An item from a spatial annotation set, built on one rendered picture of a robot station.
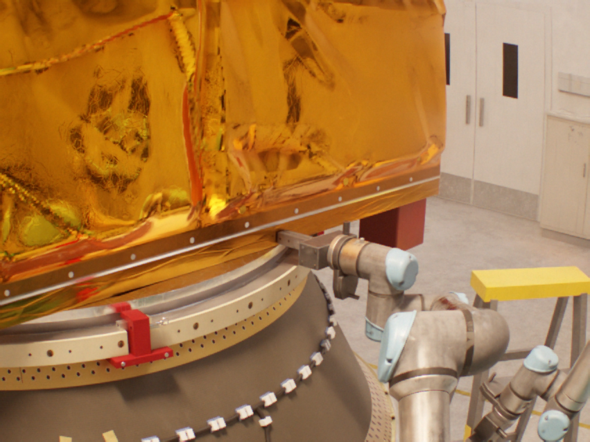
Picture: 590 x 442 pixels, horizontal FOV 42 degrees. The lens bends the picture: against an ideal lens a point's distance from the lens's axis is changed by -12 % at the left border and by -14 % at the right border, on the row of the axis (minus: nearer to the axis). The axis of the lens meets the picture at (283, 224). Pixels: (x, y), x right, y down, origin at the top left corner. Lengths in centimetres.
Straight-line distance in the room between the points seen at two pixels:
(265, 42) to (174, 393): 72
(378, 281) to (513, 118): 749
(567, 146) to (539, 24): 145
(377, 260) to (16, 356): 75
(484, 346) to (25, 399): 83
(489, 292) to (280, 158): 87
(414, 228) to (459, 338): 110
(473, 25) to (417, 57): 713
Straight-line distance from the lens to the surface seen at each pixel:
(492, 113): 925
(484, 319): 139
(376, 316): 175
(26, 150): 135
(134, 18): 147
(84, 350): 153
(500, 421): 183
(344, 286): 180
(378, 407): 237
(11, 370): 157
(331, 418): 200
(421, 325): 135
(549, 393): 178
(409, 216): 239
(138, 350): 156
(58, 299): 152
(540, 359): 176
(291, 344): 193
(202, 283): 168
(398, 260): 170
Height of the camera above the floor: 233
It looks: 16 degrees down
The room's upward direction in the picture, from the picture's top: 2 degrees clockwise
